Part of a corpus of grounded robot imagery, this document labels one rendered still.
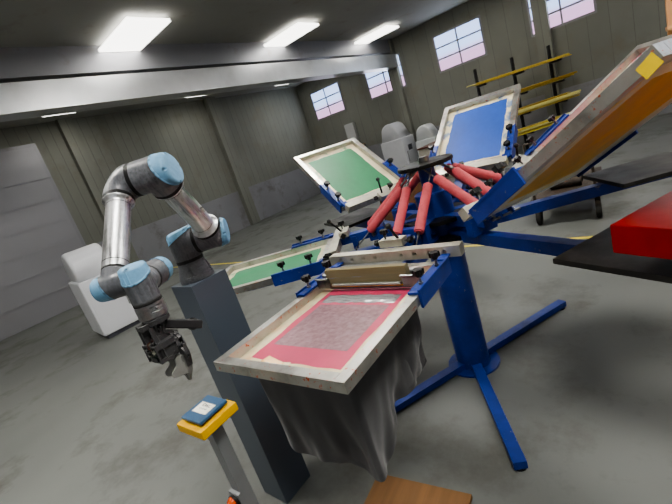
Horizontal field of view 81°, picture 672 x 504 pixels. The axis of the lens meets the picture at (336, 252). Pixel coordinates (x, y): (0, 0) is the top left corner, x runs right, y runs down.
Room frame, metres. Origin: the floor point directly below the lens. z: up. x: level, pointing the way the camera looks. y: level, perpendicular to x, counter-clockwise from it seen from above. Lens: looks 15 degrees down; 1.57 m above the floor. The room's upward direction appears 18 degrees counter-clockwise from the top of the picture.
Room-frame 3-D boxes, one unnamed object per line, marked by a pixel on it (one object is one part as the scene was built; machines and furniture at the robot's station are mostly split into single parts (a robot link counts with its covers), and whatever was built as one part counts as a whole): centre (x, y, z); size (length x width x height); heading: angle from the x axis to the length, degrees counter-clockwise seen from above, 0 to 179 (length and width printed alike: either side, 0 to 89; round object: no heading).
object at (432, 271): (1.39, -0.31, 0.98); 0.30 x 0.05 x 0.07; 140
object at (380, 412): (1.21, -0.07, 0.74); 0.46 x 0.04 x 0.42; 140
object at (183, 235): (1.71, 0.61, 1.37); 0.13 x 0.12 x 0.14; 87
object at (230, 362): (1.39, 0.06, 0.97); 0.79 x 0.58 x 0.04; 140
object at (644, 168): (2.08, -1.28, 0.91); 1.34 x 0.41 x 0.08; 80
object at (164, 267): (1.12, 0.53, 1.38); 0.11 x 0.11 x 0.08; 87
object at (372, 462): (1.16, 0.24, 0.74); 0.45 x 0.03 x 0.43; 50
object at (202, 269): (1.71, 0.62, 1.25); 0.15 x 0.15 x 0.10
